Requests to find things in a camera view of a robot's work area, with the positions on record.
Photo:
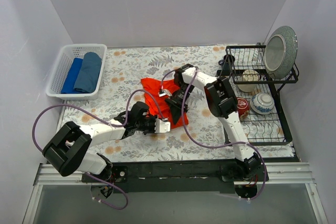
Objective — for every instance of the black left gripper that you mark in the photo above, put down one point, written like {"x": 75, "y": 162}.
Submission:
{"x": 151, "y": 125}

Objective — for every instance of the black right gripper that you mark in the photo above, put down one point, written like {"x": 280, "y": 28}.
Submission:
{"x": 176, "y": 104}

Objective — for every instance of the orange t shirt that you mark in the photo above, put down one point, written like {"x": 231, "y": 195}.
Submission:
{"x": 153, "y": 86}

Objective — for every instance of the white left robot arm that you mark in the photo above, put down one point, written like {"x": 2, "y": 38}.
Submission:
{"x": 68, "y": 152}

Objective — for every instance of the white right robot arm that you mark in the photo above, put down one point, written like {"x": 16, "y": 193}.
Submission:
{"x": 223, "y": 104}

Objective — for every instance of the floral patterned table cloth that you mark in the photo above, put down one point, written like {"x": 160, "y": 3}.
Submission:
{"x": 121, "y": 85}

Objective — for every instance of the black cup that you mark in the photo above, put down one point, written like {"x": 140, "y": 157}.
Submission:
{"x": 227, "y": 62}

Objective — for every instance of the red bowl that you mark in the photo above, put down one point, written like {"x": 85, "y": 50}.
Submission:
{"x": 243, "y": 108}

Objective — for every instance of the grey blue rolled shirt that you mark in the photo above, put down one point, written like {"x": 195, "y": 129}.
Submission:
{"x": 88, "y": 75}

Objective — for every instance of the white plastic basket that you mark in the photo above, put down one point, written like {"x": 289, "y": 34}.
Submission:
{"x": 62, "y": 66}

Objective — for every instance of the royal blue rolled shirt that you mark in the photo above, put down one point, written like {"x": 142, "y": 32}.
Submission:
{"x": 68, "y": 86}

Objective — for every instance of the white blue patterned bowl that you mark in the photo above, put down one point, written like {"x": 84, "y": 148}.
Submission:
{"x": 262, "y": 103}

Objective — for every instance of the grey patterned plate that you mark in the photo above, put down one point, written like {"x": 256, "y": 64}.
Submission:
{"x": 280, "y": 52}

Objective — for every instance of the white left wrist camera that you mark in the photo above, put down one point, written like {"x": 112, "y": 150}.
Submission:
{"x": 162, "y": 126}

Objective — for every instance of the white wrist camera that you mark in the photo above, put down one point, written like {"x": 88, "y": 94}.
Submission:
{"x": 162, "y": 126}
{"x": 164, "y": 92}

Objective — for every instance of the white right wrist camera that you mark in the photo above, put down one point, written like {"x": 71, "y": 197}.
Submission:
{"x": 164, "y": 92}

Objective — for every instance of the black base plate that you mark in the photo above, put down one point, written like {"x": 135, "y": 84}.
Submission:
{"x": 182, "y": 176}

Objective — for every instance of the black wire dish rack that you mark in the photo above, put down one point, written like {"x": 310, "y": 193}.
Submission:
{"x": 261, "y": 130}

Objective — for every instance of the aluminium frame rail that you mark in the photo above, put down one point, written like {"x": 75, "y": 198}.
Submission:
{"x": 278, "y": 173}

